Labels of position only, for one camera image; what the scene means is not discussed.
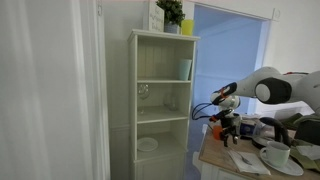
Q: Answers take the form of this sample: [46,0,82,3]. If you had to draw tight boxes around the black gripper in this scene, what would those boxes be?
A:
[219,114,242,148]

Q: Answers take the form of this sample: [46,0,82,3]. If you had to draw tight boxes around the metal spoon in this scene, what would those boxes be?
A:
[233,150,254,166]

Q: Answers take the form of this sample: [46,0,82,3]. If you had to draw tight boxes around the white paper towel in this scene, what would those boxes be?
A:
[227,149,272,176]

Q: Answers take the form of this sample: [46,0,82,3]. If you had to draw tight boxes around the white teacup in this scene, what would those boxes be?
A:
[259,140,291,169]

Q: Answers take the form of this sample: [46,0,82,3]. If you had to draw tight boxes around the orange plastic cup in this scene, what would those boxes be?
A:
[212,124,224,141]

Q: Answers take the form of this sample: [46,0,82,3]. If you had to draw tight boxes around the blue box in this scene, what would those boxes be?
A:
[240,121,258,136]

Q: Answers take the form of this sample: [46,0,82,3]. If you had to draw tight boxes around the white saucer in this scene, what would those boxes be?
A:
[259,154,305,177]

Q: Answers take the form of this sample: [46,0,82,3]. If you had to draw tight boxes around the clear drinking glass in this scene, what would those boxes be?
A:
[164,92,180,112]

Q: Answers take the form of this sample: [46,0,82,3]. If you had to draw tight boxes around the white shelf cabinet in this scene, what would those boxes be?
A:
[127,28,201,180]

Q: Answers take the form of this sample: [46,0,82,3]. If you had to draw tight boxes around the dark bag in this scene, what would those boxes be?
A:
[294,119,320,147]

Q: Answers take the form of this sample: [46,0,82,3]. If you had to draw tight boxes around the green cloth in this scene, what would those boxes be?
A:
[287,113,320,172]

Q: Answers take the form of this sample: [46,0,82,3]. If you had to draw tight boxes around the teal cup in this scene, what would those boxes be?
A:
[177,58,193,82]

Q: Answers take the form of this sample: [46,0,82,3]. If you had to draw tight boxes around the white plate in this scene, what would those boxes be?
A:
[136,136,160,153]

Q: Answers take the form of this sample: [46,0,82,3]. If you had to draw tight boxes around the clear wine glass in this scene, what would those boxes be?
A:
[137,83,151,116]

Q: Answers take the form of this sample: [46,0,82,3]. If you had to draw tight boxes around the yellow cup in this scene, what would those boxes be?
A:
[180,18,195,37]

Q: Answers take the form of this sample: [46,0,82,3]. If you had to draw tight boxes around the potted green plant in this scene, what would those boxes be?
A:
[155,0,186,35]

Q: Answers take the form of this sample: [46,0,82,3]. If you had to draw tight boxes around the white lettered sign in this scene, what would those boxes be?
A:
[142,1,166,34]

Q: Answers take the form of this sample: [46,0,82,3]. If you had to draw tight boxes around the white panelled door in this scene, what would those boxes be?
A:
[0,0,112,180]

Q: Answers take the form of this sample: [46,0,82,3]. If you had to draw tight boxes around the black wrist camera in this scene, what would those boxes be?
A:
[209,111,235,123]

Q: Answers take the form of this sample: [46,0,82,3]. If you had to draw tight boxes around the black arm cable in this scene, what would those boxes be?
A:
[191,102,222,121]

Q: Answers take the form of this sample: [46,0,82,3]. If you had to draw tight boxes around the orange cable strap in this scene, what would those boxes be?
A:
[218,86,232,99]

